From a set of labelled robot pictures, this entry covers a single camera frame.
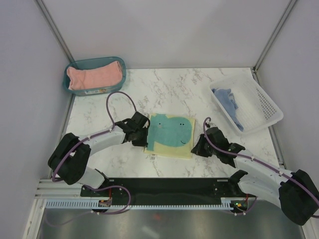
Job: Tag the pink towel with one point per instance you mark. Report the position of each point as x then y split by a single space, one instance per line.
105 76

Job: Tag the white perforated plastic basket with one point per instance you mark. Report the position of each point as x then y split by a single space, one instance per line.
256 110

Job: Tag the teal transparent plastic bin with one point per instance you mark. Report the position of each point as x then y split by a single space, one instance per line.
94 63

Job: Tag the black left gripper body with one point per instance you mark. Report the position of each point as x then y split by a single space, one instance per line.
140 139

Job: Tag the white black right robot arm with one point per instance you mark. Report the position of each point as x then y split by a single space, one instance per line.
293 192

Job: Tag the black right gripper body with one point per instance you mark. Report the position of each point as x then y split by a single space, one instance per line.
204 149

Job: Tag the yellow green towel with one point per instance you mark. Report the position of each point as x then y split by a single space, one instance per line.
170 136

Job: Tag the aluminium frame rail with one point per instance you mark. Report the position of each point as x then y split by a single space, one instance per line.
47 189

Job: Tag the blue towel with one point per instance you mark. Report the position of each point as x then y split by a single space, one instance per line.
227 100

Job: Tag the white slotted cable duct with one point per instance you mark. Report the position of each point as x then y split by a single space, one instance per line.
96 204

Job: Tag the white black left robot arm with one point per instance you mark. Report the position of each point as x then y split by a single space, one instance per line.
70 158

